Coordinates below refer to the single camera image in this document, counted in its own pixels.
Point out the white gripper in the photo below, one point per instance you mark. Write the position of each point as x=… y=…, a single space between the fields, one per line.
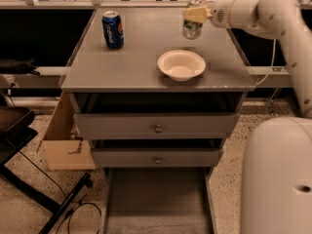
x=219 y=14

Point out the silver 7up can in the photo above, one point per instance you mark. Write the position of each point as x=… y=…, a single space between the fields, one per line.
x=192 y=30

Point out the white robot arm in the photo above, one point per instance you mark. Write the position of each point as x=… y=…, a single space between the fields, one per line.
x=276 y=196

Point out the blue pepsi can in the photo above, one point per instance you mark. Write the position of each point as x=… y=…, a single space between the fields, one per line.
x=112 y=29

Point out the grey drawer cabinet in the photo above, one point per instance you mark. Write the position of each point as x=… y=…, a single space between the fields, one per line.
x=101 y=81

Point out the grey top drawer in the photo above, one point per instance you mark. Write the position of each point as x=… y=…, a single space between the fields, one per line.
x=156 y=125

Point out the grey drawer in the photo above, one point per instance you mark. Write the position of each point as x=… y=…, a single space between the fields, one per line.
x=157 y=201
x=156 y=125
x=156 y=157

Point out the grey middle drawer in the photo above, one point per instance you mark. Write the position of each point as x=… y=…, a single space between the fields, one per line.
x=156 y=157

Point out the grey bottom drawer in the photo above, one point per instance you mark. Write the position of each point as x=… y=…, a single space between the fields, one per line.
x=157 y=201

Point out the white paper bowl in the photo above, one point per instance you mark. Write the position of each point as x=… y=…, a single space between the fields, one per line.
x=181 y=65

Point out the open cardboard box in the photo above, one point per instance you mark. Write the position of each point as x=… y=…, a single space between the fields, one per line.
x=64 y=147

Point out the black tray cart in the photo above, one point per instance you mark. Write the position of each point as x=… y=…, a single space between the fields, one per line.
x=15 y=132

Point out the black stand base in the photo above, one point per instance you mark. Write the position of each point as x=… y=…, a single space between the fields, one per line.
x=51 y=205

